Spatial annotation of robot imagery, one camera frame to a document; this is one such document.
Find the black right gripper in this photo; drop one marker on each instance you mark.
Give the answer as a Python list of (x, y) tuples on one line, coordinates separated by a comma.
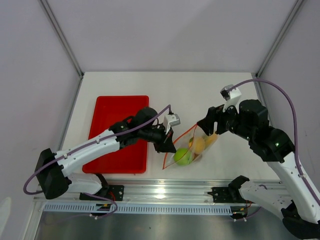
[(215, 114)]

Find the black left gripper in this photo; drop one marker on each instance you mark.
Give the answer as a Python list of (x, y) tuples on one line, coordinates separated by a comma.
[(165, 144)]

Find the yellow green mango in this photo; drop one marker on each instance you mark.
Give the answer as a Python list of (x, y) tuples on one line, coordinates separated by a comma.
[(209, 140)]

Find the green apple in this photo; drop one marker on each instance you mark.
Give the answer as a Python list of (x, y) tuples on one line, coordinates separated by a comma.
[(183, 156)]

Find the orange fruit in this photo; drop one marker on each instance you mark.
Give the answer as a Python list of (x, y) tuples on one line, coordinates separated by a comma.
[(199, 145)]

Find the clear zip top bag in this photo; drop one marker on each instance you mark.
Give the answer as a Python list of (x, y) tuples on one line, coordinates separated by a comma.
[(186, 140)]

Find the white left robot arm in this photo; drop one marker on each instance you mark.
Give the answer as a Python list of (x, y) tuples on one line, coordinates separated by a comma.
[(54, 171)]

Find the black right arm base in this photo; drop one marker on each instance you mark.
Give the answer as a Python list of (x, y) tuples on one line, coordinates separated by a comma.
[(225, 195)]

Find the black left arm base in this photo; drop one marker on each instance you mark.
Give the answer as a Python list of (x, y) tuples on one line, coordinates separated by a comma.
[(107, 191)]

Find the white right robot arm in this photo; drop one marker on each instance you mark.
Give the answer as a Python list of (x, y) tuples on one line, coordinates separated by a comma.
[(300, 214)]

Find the red plastic tray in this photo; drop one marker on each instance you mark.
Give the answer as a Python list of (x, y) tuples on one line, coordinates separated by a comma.
[(109, 110)]

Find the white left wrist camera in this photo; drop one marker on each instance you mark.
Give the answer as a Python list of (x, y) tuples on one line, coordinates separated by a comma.
[(170, 120)]

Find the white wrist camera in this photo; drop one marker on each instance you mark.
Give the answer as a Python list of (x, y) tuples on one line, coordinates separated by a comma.
[(231, 94), (170, 120)]

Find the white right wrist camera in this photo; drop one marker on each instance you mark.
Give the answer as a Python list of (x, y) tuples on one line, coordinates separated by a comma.
[(231, 94)]

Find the aluminium front rail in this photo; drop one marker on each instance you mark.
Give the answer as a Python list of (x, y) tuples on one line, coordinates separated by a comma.
[(160, 191)]

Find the white slotted cable duct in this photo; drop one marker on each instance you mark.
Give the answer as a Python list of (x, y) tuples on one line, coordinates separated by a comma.
[(129, 208)]

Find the left aluminium frame post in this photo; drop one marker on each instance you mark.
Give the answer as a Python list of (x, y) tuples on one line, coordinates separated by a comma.
[(49, 13)]

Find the aluminium frame post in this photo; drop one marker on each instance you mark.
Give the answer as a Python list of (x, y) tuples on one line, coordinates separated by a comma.
[(281, 35), (49, 13)]

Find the right aluminium frame post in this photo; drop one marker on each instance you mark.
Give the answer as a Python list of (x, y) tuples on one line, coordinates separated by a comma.
[(281, 35)]

